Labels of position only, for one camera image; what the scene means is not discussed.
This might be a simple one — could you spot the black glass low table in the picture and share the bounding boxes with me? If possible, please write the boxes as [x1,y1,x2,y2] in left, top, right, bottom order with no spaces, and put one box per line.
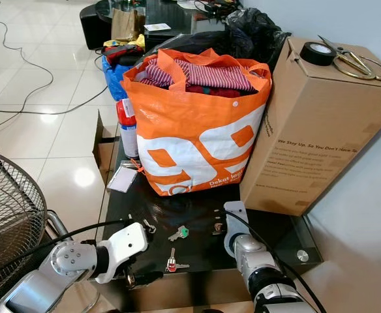
[95,121,324,313]

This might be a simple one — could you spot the red-headed key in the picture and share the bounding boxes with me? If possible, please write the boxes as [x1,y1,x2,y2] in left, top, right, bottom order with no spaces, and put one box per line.
[165,247,190,273]

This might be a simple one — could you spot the green-headed key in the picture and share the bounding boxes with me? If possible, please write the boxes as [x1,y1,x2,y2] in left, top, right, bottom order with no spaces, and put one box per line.
[168,225,190,243]

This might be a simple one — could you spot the orange white shopping bag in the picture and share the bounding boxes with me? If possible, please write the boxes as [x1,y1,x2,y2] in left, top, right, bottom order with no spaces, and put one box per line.
[120,48,273,198]

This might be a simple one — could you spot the white card holder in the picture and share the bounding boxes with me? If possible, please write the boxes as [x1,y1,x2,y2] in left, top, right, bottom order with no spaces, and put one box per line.
[107,167,138,194]

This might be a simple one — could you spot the small open cardboard box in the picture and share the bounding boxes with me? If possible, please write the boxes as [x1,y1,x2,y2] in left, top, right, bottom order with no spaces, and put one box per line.
[93,111,118,190]

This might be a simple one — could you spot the red white spray can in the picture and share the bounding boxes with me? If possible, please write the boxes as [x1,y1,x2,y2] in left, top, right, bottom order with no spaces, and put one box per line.
[117,98,140,159]

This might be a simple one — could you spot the large brown cardboard box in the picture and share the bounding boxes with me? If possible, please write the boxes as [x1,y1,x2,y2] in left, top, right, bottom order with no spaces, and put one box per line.
[239,36,381,218]

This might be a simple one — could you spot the metal cage floor fan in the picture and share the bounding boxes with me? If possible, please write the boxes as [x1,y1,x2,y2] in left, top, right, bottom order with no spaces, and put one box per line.
[0,147,69,313]

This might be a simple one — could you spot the red white striped cloth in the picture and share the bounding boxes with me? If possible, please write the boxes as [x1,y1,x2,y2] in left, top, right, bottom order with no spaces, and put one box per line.
[141,59,256,92]

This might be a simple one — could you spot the blue plastic bag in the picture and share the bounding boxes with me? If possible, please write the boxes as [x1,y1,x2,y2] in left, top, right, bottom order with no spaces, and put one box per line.
[103,55,134,102]

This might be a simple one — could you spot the black tape roll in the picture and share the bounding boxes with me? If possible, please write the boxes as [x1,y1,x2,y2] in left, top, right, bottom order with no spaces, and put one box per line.
[300,41,339,67]

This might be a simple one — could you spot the black garbage bag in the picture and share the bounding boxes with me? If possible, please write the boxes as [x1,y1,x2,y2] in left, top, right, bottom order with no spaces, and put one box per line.
[223,7,293,70]

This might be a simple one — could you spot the red black clothes pile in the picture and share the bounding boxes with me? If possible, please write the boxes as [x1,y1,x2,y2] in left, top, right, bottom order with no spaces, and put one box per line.
[103,42,144,66]

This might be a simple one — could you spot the yellow cloth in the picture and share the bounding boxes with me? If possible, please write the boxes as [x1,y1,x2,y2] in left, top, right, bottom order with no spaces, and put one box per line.
[129,34,147,52]

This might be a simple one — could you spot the white paper sheet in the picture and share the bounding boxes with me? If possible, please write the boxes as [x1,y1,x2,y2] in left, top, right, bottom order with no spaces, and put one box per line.
[144,23,172,33]

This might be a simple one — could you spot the black glass desk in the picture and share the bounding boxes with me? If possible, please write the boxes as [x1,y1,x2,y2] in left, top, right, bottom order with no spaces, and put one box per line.
[96,0,243,54]

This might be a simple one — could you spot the brown paper bag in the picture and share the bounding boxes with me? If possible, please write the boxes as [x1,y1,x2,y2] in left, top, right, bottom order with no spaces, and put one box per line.
[111,8,148,42]

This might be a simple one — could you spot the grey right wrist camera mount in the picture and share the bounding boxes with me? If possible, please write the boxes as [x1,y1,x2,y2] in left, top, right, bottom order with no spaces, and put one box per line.
[223,201,251,257]

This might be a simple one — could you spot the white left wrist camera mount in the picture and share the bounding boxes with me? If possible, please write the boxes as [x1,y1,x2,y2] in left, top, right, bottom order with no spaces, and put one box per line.
[96,222,149,284]

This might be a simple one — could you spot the gold-handled scissors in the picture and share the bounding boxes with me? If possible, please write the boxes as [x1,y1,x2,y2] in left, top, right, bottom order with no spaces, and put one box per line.
[318,35,381,82]

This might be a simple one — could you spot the black cable bundle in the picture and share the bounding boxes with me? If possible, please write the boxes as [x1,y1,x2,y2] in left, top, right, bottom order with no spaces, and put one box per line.
[193,0,241,20]

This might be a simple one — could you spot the black floor cable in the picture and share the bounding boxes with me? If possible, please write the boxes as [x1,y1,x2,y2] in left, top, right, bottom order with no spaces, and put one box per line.
[0,0,108,136]

